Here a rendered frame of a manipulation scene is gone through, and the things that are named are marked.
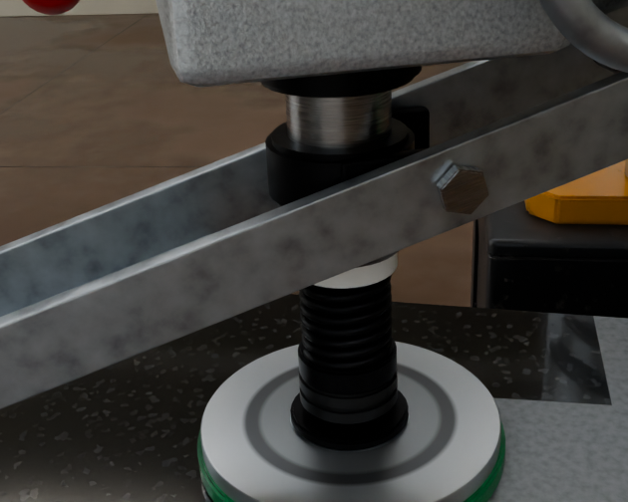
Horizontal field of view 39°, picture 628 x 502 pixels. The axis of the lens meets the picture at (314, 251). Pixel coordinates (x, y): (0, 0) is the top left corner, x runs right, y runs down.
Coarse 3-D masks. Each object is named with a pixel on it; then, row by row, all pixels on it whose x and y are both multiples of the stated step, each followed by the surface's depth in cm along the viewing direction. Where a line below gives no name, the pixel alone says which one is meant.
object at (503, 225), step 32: (480, 224) 139; (512, 224) 119; (544, 224) 119; (576, 224) 118; (608, 224) 118; (480, 256) 137; (512, 256) 116; (544, 256) 115; (576, 256) 115; (608, 256) 113; (480, 288) 152; (512, 288) 117; (544, 288) 117; (576, 288) 116; (608, 288) 115
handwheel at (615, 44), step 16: (544, 0) 37; (560, 0) 37; (576, 0) 37; (560, 16) 38; (576, 16) 37; (592, 16) 38; (560, 32) 39; (576, 32) 38; (592, 32) 38; (608, 32) 38; (624, 32) 39; (592, 48) 38; (608, 48) 38; (624, 48) 38; (608, 64) 39; (624, 64) 39
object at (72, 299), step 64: (512, 64) 61; (576, 64) 62; (448, 128) 62; (512, 128) 50; (576, 128) 51; (192, 192) 60; (256, 192) 61; (320, 192) 51; (384, 192) 51; (448, 192) 50; (512, 192) 52; (0, 256) 59; (64, 256) 60; (128, 256) 61; (192, 256) 50; (256, 256) 51; (320, 256) 51; (0, 320) 50; (64, 320) 50; (128, 320) 51; (192, 320) 52; (0, 384) 51
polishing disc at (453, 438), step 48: (240, 384) 68; (288, 384) 68; (432, 384) 67; (480, 384) 67; (240, 432) 63; (288, 432) 62; (432, 432) 62; (480, 432) 62; (240, 480) 58; (288, 480) 58; (336, 480) 58; (384, 480) 58; (432, 480) 57; (480, 480) 58
